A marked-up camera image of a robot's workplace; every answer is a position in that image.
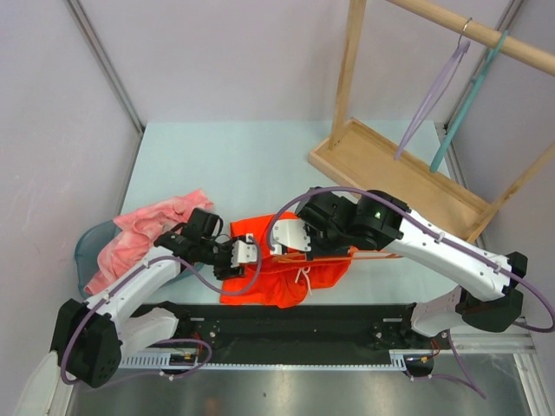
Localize orange plastic hanger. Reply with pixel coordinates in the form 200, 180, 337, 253
272, 254, 402, 263

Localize orange shorts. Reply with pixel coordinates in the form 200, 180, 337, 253
219, 215, 352, 309

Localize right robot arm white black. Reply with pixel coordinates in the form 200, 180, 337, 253
295, 188, 527, 348

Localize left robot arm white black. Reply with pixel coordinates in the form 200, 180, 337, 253
50, 208, 261, 388

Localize teal plastic hanger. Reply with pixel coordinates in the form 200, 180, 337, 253
429, 29, 509, 172

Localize purple plastic hanger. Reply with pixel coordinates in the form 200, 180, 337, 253
394, 41, 470, 160

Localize wooden clothes rack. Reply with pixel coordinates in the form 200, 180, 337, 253
308, 1, 554, 242

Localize pink garment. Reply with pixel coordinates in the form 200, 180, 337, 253
84, 189, 213, 295

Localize teal plastic basket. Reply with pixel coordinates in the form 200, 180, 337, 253
74, 218, 178, 299

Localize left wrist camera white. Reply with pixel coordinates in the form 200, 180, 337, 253
232, 233, 258, 267

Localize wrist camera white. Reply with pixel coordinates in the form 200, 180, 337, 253
270, 219, 311, 256
232, 233, 258, 267

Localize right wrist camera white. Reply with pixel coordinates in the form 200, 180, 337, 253
270, 219, 311, 256

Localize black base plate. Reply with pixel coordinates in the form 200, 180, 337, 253
164, 302, 448, 366

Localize white slotted cable duct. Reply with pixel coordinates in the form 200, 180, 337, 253
119, 353, 411, 372

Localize aluminium frame rail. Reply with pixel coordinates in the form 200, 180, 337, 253
451, 325, 536, 354

